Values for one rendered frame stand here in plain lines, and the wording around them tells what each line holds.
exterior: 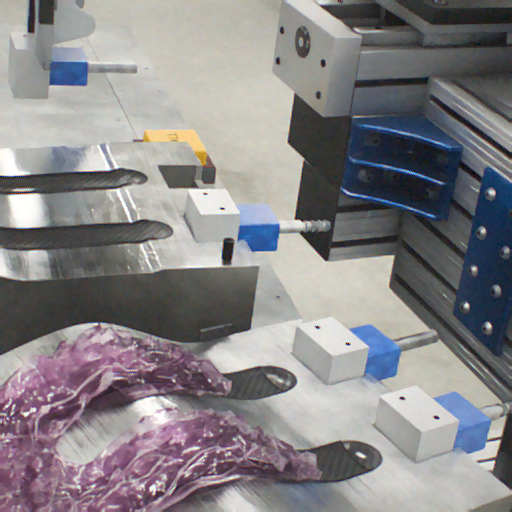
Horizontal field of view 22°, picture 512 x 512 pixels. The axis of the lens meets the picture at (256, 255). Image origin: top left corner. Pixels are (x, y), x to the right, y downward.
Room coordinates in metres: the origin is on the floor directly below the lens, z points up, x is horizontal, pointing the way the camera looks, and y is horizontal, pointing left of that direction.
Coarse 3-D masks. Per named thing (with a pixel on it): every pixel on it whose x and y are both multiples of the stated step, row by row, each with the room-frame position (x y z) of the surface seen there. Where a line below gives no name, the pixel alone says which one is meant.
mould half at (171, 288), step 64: (64, 192) 1.08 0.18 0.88; (128, 192) 1.08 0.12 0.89; (0, 256) 0.94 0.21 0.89; (64, 256) 0.96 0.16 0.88; (128, 256) 0.97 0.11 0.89; (192, 256) 0.98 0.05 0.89; (0, 320) 0.90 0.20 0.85; (64, 320) 0.92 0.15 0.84; (128, 320) 0.94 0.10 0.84; (192, 320) 0.96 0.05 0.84
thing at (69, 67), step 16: (16, 32) 1.28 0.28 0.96; (16, 48) 1.24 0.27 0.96; (32, 48) 1.24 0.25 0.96; (64, 48) 1.29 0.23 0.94; (80, 48) 1.30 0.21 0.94; (16, 64) 1.24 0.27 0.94; (32, 64) 1.24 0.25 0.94; (64, 64) 1.26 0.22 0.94; (80, 64) 1.26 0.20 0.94; (96, 64) 1.28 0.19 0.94; (112, 64) 1.29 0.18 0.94; (128, 64) 1.30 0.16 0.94; (16, 80) 1.24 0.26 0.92; (32, 80) 1.24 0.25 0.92; (48, 80) 1.25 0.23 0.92; (64, 80) 1.26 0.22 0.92; (80, 80) 1.26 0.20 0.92; (16, 96) 1.24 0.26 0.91; (32, 96) 1.24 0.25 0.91
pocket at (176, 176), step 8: (160, 168) 1.15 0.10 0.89; (168, 168) 1.16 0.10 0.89; (176, 168) 1.16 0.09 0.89; (184, 168) 1.16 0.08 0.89; (192, 168) 1.17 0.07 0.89; (200, 168) 1.16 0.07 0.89; (168, 176) 1.16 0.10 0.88; (176, 176) 1.16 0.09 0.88; (184, 176) 1.16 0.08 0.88; (192, 176) 1.17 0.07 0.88; (200, 176) 1.17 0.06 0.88; (168, 184) 1.16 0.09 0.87; (176, 184) 1.16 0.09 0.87; (184, 184) 1.16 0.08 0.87; (192, 184) 1.17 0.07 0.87; (200, 184) 1.15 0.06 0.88
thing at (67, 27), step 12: (36, 0) 1.24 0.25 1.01; (60, 0) 1.24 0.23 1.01; (72, 0) 1.25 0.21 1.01; (36, 12) 1.24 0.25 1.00; (60, 12) 1.24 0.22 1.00; (72, 12) 1.24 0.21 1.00; (84, 12) 1.25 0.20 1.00; (36, 24) 1.23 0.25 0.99; (60, 24) 1.24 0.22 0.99; (72, 24) 1.24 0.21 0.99; (84, 24) 1.25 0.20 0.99; (36, 36) 1.23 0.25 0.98; (48, 36) 1.23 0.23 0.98; (60, 36) 1.24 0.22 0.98; (72, 36) 1.24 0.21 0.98; (84, 36) 1.24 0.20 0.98; (36, 48) 1.23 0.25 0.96; (48, 48) 1.23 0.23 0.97; (48, 60) 1.23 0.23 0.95
